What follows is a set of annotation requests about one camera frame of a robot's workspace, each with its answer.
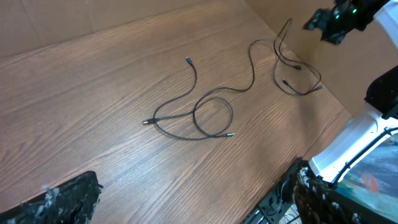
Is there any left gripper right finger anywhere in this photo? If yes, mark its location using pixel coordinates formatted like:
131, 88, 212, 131
292, 166, 393, 224

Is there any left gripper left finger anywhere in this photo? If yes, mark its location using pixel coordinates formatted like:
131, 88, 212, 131
1, 170, 103, 224

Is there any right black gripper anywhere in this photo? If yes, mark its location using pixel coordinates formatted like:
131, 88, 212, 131
303, 0, 373, 45

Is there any thin black cable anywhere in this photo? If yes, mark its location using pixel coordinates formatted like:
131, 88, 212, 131
272, 17, 324, 96

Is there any black USB cable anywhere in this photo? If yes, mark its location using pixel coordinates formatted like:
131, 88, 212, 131
142, 39, 277, 141

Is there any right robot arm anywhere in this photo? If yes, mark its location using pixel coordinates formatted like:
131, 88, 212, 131
304, 0, 397, 184

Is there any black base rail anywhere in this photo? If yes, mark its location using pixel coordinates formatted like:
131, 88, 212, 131
241, 157, 304, 224

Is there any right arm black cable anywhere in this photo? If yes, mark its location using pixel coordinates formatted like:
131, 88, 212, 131
332, 126, 398, 187

